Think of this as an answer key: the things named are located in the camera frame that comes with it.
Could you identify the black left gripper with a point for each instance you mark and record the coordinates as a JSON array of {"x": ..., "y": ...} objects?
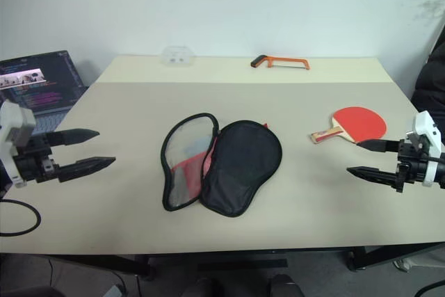
[{"x": 36, "y": 166}]

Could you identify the open laptop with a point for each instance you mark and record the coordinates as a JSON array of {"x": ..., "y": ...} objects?
[{"x": 38, "y": 85}]

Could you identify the orange hacksaw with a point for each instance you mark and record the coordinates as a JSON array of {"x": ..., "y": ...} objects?
[{"x": 288, "y": 60}]

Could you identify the red table tennis paddle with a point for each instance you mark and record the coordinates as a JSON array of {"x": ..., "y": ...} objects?
[{"x": 361, "y": 119}]

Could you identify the clear plastic box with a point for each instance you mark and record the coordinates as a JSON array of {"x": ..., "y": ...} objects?
[{"x": 177, "y": 56}]

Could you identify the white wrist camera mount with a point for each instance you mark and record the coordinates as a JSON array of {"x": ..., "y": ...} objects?
[
  {"x": 15, "y": 123},
  {"x": 429, "y": 130}
]

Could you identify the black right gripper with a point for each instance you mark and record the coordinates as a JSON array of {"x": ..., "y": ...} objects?
[{"x": 412, "y": 168}]

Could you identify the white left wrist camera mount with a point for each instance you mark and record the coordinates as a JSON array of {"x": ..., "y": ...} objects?
[{"x": 15, "y": 123}]

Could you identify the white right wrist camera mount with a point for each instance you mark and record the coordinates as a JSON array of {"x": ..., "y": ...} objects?
[{"x": 429, "y": 130}]

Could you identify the black metal table frame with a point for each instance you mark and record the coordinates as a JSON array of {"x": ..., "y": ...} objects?
[{"x": 358, "y": 258}]

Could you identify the dark rounded shape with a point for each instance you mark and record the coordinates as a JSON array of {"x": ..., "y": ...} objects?
[{"x": 285, "y": 286}]

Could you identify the black and red paddle case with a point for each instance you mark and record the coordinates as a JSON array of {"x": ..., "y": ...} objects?
[{"x": 240, "y": 165}]

